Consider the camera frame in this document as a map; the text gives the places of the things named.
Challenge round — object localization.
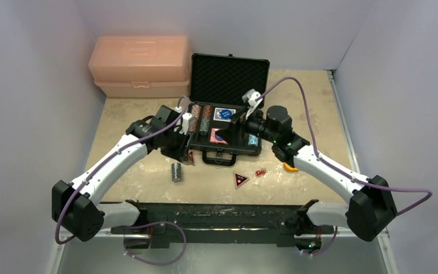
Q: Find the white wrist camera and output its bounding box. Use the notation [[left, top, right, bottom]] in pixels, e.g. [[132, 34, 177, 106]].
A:
[[173, 107, 197, 135], [241, 89, 263, 120]]

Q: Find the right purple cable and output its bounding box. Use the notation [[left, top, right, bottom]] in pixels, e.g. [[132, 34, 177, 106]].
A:
[[257, 76, 433, 217]]

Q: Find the grey poker chip stack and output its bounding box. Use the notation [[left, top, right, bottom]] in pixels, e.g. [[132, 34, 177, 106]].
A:
[[171, 163, 183, 183]]

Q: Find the blue card deck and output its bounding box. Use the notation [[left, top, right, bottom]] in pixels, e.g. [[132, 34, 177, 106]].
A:
[[213, 107, 236, 122]]

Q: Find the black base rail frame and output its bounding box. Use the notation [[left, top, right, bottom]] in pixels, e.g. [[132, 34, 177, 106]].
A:
[[111, 202, 334, 249]]

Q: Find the red card deck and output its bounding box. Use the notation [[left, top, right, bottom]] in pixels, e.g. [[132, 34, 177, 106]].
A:
[[209, 128, 228, 144]]

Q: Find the black poker set case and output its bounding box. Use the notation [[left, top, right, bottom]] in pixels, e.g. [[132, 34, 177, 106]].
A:
[[189, 53, 270, 167]]

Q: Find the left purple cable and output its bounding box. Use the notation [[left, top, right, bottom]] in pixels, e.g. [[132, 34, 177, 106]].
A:
[[54, 95, 190, 245]]

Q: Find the dark red chip stack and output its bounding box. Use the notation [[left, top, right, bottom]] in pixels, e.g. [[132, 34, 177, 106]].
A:
[[202, 105, 213, 120]]

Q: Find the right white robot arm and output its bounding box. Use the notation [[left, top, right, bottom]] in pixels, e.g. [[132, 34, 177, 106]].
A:
[[216, 106, 398, 242]]

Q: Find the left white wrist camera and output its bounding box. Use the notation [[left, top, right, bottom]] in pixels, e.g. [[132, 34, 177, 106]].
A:
[[173, 107, 197, 135]]

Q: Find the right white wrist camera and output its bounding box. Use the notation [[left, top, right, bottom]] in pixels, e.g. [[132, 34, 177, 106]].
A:
[[241, 89, 263, 120]]

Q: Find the pink plastic storage box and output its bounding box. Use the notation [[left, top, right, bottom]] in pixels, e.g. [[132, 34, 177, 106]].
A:
[[88, 36, 192, 98]]

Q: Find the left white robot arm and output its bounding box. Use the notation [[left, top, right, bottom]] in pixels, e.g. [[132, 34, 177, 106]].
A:
[[51, 106, 194, 244]]

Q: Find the green chip stack in case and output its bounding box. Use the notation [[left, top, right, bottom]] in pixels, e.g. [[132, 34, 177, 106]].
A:
[[199, 118, 210, 136]]

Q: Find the red triangular dealer button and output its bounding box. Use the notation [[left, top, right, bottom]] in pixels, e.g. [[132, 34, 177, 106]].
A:
[[188, 151, 195, 166]]

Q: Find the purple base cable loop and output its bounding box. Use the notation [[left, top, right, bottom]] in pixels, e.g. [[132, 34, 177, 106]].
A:
[[123, 220, 188, 267]]

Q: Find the orange chip stack in case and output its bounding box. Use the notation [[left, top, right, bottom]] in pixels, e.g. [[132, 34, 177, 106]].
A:
[[190, 104, 201, 120]]

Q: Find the light blue chip stack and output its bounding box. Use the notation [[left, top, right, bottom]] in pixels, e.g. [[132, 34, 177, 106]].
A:
[[248, 134, 259, 148]]

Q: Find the yellow measuring tape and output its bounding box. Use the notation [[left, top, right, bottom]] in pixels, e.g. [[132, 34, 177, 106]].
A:
[[283, 163, 299, 172]]

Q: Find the brown poker chip stack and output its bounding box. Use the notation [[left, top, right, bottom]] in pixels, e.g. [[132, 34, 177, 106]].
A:
[[188, 114, 198, 134]]

